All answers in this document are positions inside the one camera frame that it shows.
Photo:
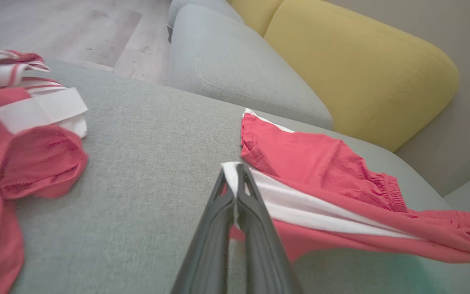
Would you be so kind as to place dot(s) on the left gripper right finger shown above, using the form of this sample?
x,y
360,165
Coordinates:
x,y
259,245

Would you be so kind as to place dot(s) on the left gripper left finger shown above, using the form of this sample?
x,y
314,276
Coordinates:
x,y
210,245

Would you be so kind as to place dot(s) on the red shorts white side stripe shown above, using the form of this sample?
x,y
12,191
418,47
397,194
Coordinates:
x,y
320,163

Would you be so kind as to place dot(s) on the red shirt white striped trim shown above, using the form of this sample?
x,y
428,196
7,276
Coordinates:
x,y
35,163

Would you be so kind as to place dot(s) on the large grey sofa seat cushion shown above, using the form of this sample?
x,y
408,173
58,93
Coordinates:
x,y
145,163

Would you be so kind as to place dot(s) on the medium grey sofa seat cushion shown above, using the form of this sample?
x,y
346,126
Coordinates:
x,y
235,61

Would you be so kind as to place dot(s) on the large yellow sofa backrest cushion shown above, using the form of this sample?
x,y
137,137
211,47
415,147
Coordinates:
x,y
361,69

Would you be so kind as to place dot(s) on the narrow yellow sofa backrest cushion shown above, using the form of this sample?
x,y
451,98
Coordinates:
x,y
255,12

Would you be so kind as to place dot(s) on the small grey sofa seat cushion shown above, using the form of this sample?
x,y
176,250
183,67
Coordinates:
x,y
206,5

